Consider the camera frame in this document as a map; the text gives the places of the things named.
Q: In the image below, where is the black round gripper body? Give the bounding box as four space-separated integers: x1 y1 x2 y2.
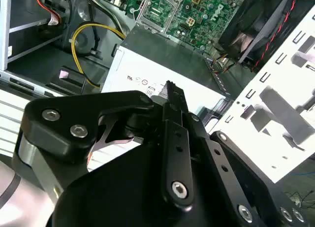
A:
51 134 238 227

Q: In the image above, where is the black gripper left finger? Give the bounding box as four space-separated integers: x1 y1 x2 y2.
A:
21 80 194 211

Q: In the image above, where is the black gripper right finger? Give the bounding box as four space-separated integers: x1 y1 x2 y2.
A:
172 82 309 227

